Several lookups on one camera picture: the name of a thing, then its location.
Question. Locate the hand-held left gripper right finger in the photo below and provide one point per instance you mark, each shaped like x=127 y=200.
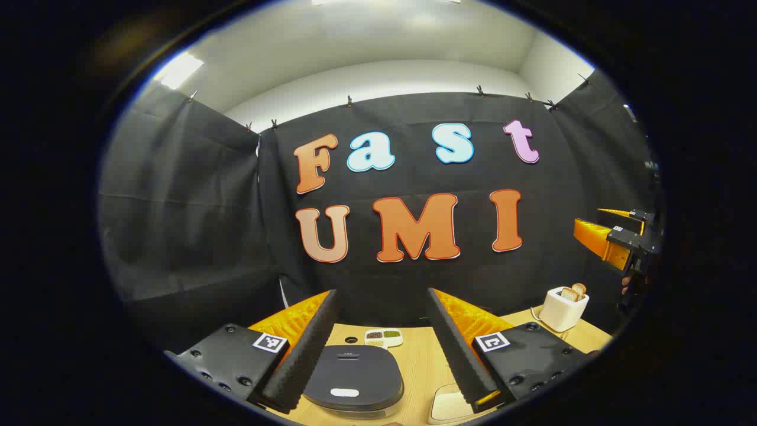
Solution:
x=455 y=349

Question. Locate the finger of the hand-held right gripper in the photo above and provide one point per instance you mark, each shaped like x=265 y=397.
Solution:
x=627 y=220
x=597 y=239

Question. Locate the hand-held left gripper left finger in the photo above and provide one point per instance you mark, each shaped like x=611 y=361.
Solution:
x=304 y=355

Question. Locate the dark grey rice cooker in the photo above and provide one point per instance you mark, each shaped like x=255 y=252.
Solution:
x=352 y=373

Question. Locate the toasted bread slice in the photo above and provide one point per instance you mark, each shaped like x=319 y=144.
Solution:
x=569 y=293
x=580 y=289

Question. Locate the clear glass container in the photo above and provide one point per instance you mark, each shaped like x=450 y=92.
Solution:
x=446 y=405

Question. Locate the small divided bean dish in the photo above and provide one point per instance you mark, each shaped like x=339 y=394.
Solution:
x=384 y=338

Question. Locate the white toaster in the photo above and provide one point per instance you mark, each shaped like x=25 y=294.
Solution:
x=562 y=310

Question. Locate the black backdrop cloth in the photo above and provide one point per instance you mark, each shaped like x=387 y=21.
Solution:
x=189 y=207

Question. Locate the row of small backdrop clips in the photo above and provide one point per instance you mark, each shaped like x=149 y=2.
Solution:
x=349 y=101

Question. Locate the ceiling light panel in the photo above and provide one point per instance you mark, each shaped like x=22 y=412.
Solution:
x=177 y=70

